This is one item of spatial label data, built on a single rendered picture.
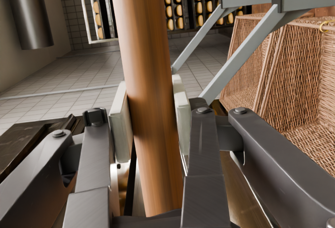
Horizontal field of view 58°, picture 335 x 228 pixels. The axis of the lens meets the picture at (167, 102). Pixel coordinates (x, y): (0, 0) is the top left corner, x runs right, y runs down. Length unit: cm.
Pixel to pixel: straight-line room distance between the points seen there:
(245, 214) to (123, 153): 79
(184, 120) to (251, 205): 81
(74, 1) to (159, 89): 516
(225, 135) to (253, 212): 79
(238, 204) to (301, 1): 60
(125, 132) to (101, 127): 2
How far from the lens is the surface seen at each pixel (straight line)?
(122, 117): 16
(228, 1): 108
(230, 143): 16
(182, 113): 16
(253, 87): 183
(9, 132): 194
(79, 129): 171
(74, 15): 534
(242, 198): 99
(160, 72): 18
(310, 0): 64
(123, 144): 17
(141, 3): 17
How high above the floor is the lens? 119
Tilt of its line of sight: 1 degrees down
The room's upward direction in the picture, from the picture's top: 97 degrees counter-clockwise
